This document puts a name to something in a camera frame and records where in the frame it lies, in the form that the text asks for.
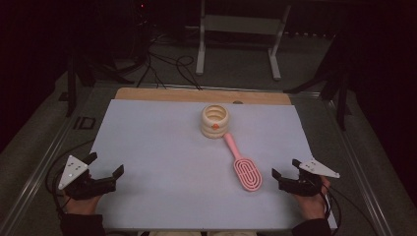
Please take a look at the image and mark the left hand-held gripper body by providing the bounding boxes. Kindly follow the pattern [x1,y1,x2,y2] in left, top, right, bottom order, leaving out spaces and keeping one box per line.
[58,154,118,202]

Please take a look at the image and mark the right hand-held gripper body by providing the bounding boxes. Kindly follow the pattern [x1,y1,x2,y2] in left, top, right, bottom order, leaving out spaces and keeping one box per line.
[278,157,341,198]

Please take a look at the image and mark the pink hairbrush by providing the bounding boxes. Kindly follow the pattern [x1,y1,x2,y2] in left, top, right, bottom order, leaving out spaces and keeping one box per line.
[223,132,264,193]

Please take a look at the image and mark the cream ribbed cup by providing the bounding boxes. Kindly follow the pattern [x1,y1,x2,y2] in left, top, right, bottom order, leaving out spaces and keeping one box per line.
[200,103,230,140]

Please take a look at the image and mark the person's right hand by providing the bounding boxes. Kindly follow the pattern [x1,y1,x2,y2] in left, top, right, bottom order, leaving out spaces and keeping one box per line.
[292,175,331,221]

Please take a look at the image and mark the person's left hand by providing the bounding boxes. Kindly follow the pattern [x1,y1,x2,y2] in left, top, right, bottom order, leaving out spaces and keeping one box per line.
[63,192,102,216]

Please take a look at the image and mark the white table mat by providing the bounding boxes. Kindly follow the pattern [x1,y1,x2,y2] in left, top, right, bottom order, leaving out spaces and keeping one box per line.
[82,98,338,231]

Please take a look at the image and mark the black tripod stand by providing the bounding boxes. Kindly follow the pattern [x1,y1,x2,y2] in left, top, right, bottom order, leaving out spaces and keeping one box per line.
[282,32,354,132]
[58,48,136,118]

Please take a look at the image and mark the white metal stand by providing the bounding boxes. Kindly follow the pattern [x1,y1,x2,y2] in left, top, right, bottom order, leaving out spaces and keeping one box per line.
[195,0,292,82]

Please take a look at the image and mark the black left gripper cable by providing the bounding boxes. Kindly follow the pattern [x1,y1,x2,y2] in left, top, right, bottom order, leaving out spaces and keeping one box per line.
[44,139,96,219]

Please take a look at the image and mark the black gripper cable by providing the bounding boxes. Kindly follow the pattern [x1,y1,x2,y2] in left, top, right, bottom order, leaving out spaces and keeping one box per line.
[44,139,96,219]
[319,185,379,236]

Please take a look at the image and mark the black square floor frame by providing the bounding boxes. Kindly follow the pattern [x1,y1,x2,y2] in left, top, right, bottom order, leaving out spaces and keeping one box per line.
[73,115,97,131]

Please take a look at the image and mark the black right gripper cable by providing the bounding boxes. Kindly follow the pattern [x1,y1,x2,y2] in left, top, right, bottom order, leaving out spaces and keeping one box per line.
[319,185,379,236]

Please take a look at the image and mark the black floor cables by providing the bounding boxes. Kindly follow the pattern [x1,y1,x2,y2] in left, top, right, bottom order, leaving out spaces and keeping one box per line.
[135,30,204,91]

